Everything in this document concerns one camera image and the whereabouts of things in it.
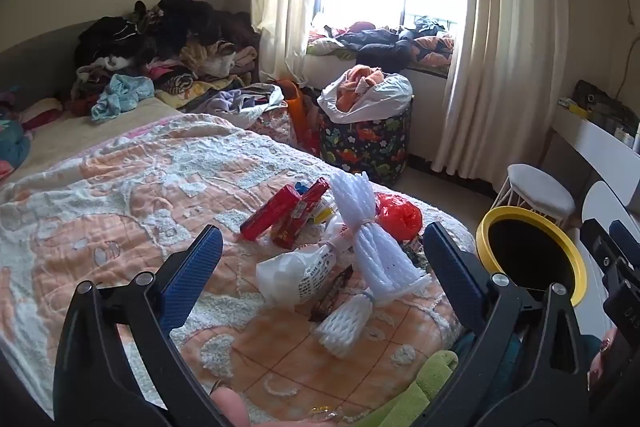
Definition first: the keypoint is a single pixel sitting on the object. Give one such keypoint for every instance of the orange and white blanket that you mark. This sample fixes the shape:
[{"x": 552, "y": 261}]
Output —
[{"x": 125, "y": 207}]

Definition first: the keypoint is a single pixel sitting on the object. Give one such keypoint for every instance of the red cylindrical canister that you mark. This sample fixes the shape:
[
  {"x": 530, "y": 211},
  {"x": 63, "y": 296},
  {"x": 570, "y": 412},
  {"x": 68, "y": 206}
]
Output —
[
  {"x": 265, "y": 217},
  {"x": 300, "y": 219}
]

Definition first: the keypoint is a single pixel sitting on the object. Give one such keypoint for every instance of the yellow box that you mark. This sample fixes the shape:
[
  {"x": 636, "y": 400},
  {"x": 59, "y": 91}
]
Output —
[{"x": 572, "y": 106}]

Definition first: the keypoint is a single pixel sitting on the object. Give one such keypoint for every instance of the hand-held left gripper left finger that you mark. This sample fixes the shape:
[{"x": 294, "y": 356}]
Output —
[{"x": 195, "y": 272}]

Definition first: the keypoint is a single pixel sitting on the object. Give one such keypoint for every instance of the dark snack wrapper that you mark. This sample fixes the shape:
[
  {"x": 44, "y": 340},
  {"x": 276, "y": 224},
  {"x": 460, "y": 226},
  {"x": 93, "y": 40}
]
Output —
[{"x": 330, "y": 294}]

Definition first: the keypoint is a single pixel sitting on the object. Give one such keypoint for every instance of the yellow-rimmed black bin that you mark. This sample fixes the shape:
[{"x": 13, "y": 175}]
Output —
[{"x": 525, "y": 247}]

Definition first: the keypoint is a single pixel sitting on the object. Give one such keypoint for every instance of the light blue cloth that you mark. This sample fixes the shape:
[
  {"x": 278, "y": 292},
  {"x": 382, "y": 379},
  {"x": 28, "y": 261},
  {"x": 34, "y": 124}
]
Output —
[{"x": 120, "y": 97}]

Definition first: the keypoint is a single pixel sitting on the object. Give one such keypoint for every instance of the blue plastic wrapper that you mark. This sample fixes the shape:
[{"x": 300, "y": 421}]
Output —
[{"x": 301, "y": 188}]

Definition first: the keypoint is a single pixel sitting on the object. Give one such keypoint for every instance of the white chair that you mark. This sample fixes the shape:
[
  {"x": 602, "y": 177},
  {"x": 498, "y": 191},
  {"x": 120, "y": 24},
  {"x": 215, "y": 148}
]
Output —
[{"x": 605, "y": 202}]

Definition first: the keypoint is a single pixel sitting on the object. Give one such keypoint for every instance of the dark bag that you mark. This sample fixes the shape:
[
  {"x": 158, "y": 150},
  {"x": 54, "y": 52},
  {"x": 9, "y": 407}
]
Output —
[{"x": 600, "y": 104}]

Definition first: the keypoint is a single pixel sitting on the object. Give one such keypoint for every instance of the yellow packet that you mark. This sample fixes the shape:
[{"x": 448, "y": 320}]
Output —
[{"x": 322, "y": 209}]

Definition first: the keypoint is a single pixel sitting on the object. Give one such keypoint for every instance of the person's left hand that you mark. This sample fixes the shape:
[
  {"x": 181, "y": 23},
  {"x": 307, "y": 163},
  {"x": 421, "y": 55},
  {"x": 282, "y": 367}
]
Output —
[{"x": 230, "y": 409}]

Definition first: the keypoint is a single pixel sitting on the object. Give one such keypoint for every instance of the lavender cloth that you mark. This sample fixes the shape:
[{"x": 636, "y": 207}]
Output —
[{"x": 240, "y": 99}]

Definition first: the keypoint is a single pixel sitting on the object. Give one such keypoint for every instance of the small white foam net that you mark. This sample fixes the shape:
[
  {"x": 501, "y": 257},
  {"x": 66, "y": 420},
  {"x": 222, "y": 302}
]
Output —
[{"x": 345, "y": 319}]

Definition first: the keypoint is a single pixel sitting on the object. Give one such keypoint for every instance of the pile of clothes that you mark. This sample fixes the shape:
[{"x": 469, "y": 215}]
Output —
[{"x": 170, "y": 32}]

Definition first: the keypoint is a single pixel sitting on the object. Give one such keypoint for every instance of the green cloth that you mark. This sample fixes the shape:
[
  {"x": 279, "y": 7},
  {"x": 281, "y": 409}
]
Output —
[{"x": 425, "y": 387}]

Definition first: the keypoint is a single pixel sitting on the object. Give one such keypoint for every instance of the white desk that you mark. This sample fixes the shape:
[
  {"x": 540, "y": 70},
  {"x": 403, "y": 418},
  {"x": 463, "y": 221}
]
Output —
[{"x": 595, "y": 142}]

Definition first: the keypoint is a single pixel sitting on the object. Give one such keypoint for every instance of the orange bag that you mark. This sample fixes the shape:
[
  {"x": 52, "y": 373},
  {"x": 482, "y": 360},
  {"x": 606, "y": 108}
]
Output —
[{"x": 295, "y": 107}]

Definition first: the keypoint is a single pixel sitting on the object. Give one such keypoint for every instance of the dinosaur print laundry basket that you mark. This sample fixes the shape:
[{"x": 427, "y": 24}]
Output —
[{"x": 370, "y": 142}]

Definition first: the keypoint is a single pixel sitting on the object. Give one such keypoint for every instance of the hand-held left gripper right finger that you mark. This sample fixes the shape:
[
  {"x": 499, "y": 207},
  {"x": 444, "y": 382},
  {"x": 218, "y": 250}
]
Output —
[{"x": 450, "y": 267}]

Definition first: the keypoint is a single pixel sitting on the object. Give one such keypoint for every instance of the grey headboard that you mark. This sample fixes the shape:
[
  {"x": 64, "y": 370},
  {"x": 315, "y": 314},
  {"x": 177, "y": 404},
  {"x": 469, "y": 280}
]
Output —
[{"x": 35, "y": 42}]

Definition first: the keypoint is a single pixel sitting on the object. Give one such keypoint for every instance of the wide cream curtain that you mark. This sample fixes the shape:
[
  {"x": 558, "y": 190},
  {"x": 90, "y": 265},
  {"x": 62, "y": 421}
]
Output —
[{"x": 505, "y": 32}]

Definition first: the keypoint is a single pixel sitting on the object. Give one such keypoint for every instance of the person's right hand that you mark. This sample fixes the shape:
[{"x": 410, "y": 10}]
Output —
[{"x": 602, "y": 352}]

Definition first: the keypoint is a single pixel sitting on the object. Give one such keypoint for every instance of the large white foam net bundle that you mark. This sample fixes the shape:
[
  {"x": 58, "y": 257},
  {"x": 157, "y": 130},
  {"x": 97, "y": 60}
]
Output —
[{"x": 365, "y": 227}]

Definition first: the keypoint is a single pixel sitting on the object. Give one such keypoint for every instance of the white stool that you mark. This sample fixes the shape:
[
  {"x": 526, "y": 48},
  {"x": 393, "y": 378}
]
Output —
[{"x": 537, "y": 194}]

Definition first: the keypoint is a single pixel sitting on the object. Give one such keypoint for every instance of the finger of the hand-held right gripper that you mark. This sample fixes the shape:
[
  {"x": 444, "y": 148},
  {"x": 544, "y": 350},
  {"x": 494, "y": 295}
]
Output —
[{"x": 600, "y": 239}]

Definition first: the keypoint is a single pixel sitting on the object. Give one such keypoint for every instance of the red plastic bag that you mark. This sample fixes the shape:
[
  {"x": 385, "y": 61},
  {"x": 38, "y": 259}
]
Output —
[{"x": 397, "y": 214}]

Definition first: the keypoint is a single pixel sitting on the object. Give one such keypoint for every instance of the colourful cloth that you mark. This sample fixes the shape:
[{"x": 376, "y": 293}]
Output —
[{"x": 12, "y": 142}]

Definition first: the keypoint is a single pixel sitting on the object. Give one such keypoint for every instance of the clothes on window sill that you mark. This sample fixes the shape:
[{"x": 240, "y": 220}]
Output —
[{"x": 380, "y": 39}]

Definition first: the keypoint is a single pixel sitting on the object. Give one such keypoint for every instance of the floral bag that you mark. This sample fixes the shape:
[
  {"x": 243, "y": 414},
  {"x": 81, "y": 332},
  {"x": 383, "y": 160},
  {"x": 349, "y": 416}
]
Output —
[{"x": 272, "y": 122}]

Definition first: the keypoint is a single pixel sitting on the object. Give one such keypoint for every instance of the white plastic bag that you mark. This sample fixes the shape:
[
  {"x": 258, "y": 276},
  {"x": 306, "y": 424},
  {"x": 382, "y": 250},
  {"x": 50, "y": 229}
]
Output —
[{"x": 290, "y": 272}]

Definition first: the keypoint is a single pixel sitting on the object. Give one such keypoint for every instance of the white bag of clothes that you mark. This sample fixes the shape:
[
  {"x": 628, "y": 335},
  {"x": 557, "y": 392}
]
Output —
[{"x": 385, "y": 92}]

